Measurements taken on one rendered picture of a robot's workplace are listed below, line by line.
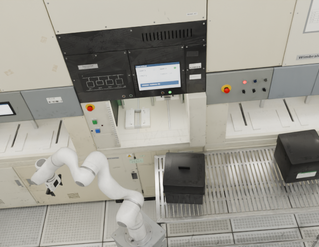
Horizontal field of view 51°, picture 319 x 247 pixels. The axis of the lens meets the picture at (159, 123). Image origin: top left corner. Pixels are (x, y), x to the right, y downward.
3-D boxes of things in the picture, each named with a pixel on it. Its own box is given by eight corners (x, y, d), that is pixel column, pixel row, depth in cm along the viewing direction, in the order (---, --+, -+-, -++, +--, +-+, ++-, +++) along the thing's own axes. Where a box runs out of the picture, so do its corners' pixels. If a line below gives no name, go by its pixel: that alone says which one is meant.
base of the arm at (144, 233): (138, 252, 225) (134, 240, 211) (119, 234, 235) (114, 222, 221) (157, 232, 234) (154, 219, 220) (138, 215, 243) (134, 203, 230)
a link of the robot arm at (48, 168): (54, 179, 191) (38, 188, 214) (69, 157, 201) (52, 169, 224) (40, 169, 189) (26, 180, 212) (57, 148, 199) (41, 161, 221)
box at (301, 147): (284, 184, 250) (291, 164, 232) (272, 154, 270) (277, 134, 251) (322, 179, 251) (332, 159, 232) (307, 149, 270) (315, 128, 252)
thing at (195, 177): (162, 193, 237) (161, 183, 227) (166, 159, 256) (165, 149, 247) (204, 195, 233) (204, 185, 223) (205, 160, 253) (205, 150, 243)
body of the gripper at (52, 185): (49, 184, 219) (54, 193, 227) (58, 171, 225) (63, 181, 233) (39, 181, 221) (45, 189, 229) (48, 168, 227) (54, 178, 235)
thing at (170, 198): (168, 171, 267) (167, 159, 254) (203, 173, 263) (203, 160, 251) (165, 203, 248) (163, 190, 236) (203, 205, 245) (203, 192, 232)
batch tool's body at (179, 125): (115, 207, 334) (53, 40, 192) (119, 135, 399) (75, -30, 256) (203, 200, 331) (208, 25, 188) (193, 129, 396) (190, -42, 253)
